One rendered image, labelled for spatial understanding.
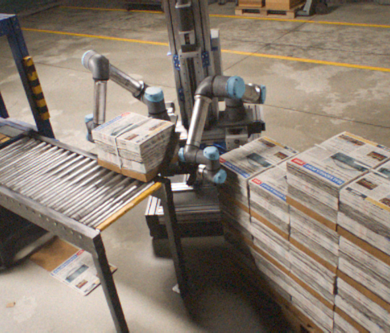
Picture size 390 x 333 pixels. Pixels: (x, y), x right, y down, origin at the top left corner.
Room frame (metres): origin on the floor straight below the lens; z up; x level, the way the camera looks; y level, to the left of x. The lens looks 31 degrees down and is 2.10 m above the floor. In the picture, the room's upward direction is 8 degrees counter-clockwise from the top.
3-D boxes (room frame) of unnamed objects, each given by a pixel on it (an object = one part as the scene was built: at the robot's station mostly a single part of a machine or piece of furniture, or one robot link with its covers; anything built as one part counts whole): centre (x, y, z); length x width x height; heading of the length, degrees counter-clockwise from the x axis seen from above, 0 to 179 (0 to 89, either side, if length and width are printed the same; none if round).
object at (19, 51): (3.13, 1.06, 0.77); 0.09 x 0.09 x 1.55; 47
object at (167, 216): (2.07, 0.18, 0.34); 0.06 x 0.06 x 0.68; 47
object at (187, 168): (2.14, 0.03, 0.81); 0.12 x 0.08 x 0.09; 48
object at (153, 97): (2.74, 0.19, 0.98); 0.13 x 0.12 x 0.14; 27
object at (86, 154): (2.50, 0.65, 0.74); 1.34 x 0.05 x 0.12; 47
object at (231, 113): (2.67, -0.30, 0.87); 0.15 x 0.15 x 0.10
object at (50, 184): (2.28, 0.78, 0.77); 0.47 x 0.05 x 0.05; 137
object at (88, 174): (2.19, 0.68, 0.77); 0.47 x 0.05 x 0.05; 137
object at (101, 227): (1.86, 0.34, 0.81); 0.43 x 0.03 x 0.02; 137
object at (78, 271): (2.35, 0.84, 0.01); 0.37 x 0.28 x 0.01; 47
